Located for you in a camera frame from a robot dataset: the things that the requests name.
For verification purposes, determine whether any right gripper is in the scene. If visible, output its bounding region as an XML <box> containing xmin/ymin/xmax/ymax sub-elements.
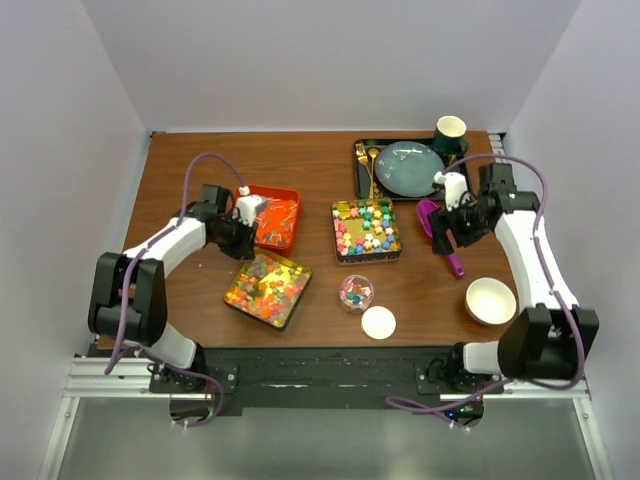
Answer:
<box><xmin>426</xmin><ymin>193</ymin><xmax>489</xmax><ymax>257</ymax></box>

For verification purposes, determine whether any orange candy box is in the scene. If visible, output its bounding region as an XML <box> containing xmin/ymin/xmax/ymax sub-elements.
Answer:
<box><xmin>235</xmin><ymin>184</ymin><xmax>301</xmax><ymax>257</ymax></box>

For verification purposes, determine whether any purple plastic scoop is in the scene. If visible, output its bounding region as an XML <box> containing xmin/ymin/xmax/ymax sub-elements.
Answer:
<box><xmin>415</xmin><ymin>198</ymin><xmax>466</xmax><ymax>278</ymax></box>

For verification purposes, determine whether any candy tin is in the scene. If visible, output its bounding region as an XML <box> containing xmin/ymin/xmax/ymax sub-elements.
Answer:
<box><xmin>223</xmin><ymin>248</ymin><xmax>313</xmax><ymax>331</ymax></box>
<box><xmin>330</xmin><ymin>197</ymin><xmax>402</xmax><ymax>265</ymax></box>

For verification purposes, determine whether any clear plastic jar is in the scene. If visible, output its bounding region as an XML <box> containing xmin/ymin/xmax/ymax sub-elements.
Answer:
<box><xmin>338</xmin><ymin>275</ymin><xmax>374</xmax><ymax>314</ymax></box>

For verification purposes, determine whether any gold jar lid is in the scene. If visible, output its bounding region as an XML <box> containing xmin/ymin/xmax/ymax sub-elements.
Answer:
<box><xmin>361</xmin><ymin>306</ymin><xmax>397</xmax><ymax>340</ymax></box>

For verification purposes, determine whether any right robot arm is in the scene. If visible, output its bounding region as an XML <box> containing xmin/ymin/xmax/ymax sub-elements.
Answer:
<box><xmin>428</xmin><ymin>157</ymin><xmax>599</xmax><ymax>393</ymax></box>

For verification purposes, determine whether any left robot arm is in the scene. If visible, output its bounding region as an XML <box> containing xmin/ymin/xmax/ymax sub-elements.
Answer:
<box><xmin>88</xmin><ymin>184</ymin><xmax>267</xmax><ymax>392</ymax></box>

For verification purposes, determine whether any blue ceramic plate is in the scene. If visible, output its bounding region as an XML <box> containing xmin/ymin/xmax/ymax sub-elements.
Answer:
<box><xmin>374</xmin><ymin>141</ymin><xmax>444</xmax><ymax>198</ymax></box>

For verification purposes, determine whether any dark green cup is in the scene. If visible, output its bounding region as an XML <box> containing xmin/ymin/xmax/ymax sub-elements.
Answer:
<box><xmin>431</xmin><ymin>115</ymin><xmax>469</xmax><ymax>156</ymax></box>

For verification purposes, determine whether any white paper bowl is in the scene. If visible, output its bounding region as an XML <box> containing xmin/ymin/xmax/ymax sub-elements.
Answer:
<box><xmin>465</xmin><ymin>277</ymin><xmax>517</xmax><ymax>326</ymax></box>

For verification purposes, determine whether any gold spoon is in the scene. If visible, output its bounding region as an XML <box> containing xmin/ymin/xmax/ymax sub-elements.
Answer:
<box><xmin>367</xmin><ymin>147</ymin><xmax>382</xmax><ymax>198</ymax></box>

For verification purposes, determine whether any gold fork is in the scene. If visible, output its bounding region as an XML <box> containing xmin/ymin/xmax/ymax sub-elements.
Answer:
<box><xmin>354</xmin><ymin>142</ymin><xmax>376</xmax><ymax>199</ymax></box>

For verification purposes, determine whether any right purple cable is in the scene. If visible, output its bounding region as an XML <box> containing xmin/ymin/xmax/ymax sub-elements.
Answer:
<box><xmin>385</xmin><ymin>154</ymin><xmax>587</xmax><ymax>421</ymax></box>

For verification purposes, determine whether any purple cable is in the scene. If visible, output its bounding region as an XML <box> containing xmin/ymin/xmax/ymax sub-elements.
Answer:
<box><xmin>103</xmin><ymin>151</ymin><xmax>251</xmax><ymax>429</ymax></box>
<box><xmin>385</xmin><ymin>154</ymin><xmax>587</xmax><ymax>421</ymax></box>

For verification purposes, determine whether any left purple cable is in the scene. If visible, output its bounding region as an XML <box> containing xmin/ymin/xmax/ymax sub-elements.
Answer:
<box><xmin>103</xmin><ymin>151</ymin><xmax>251</xmax><ymax>429</ymax></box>

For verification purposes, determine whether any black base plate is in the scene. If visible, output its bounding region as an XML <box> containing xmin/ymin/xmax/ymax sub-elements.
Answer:
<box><xmin>149</xmin><ymin>346</ymin><xmax>504</xmax><ymax>421</ymax></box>

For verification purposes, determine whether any aluminium frame rail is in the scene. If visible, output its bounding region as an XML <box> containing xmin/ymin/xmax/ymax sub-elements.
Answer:
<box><xmin>63</xmin><ymin>357</ymin><xmax>591</xmax><ymax>400</ymax></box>

